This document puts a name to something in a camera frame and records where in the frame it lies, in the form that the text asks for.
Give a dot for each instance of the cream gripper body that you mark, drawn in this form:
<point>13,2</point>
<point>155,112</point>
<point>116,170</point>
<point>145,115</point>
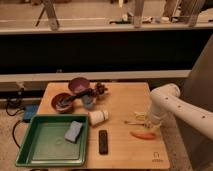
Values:
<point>154,127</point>

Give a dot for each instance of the yellow handled fork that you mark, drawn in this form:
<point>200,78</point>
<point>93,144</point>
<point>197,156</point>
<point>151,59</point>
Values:
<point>134,123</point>

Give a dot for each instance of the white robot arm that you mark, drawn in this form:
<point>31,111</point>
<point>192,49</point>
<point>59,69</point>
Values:
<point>166,99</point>

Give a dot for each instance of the orange carrot toy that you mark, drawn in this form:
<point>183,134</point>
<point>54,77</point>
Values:
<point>144,136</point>

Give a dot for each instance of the wooden table board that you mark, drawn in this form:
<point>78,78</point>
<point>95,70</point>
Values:
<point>125,151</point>

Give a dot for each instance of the black remote control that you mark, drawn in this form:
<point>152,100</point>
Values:
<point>103,142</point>

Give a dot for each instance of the white paper cup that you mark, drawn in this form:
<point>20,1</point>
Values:
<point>97,117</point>

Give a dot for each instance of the blue sponge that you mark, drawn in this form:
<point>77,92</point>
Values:
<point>73,132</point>

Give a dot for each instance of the purple bowl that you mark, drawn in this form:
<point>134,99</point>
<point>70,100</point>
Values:
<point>78,84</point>

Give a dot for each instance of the black ladle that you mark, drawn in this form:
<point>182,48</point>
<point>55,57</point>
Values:
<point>76,96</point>

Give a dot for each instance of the dark red bowl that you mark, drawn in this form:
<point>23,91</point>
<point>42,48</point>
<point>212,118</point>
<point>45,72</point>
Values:
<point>58,109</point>

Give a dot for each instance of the green plastic tray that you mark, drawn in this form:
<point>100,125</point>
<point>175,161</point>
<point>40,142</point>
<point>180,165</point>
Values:
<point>44,143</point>

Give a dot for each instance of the blue power box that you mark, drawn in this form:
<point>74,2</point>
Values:
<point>30,111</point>

